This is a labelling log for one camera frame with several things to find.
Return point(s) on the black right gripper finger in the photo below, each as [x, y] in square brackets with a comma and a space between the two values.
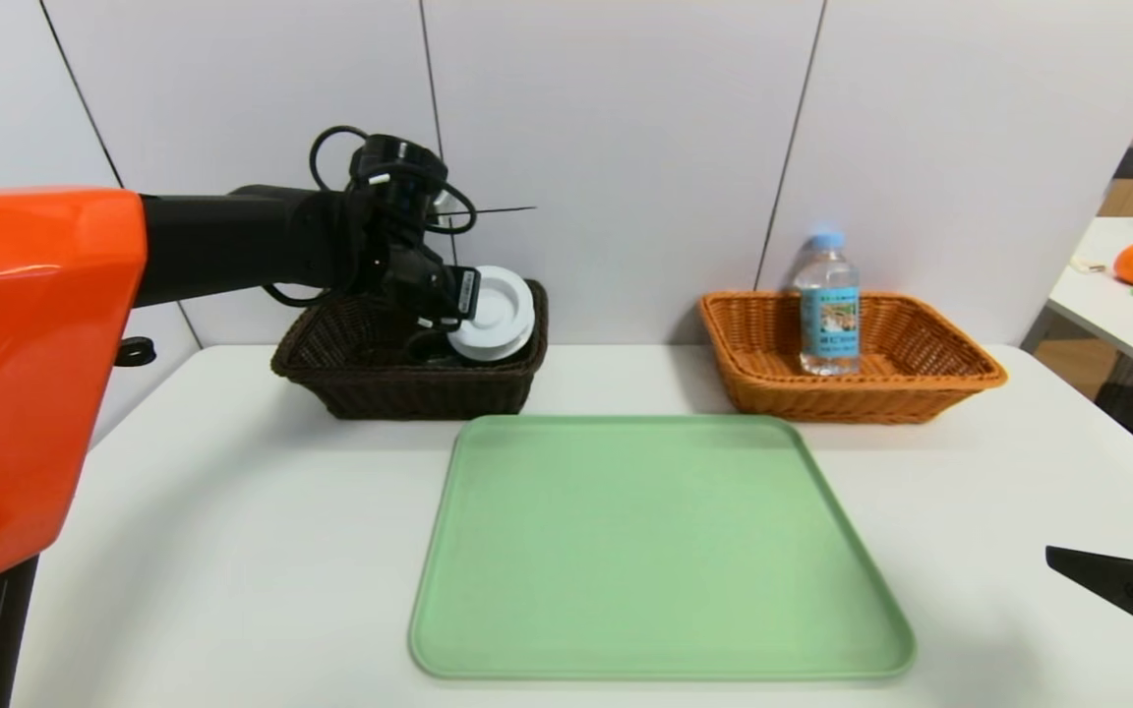
[1127, 588]

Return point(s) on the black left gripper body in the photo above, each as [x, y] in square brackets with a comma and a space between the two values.
[465, 291]

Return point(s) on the round white plastic container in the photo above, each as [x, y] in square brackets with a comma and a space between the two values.
[498, 310]

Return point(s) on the clear water bottle blue cap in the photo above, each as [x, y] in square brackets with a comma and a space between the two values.
[827, 315]

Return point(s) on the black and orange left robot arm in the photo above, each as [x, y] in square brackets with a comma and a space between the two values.
[35, 374]

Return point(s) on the dark brown wicker basket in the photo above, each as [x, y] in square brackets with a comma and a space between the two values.
[409, 393]

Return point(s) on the orange wicker basket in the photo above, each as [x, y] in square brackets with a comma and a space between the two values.
[921, 393]

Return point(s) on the white background table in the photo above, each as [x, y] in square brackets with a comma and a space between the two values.
[1098, 307]

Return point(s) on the light green plastic tray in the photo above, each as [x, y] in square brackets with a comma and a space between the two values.
[645, 551]

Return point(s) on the small beige object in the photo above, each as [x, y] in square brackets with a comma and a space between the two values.
[1088, 265]

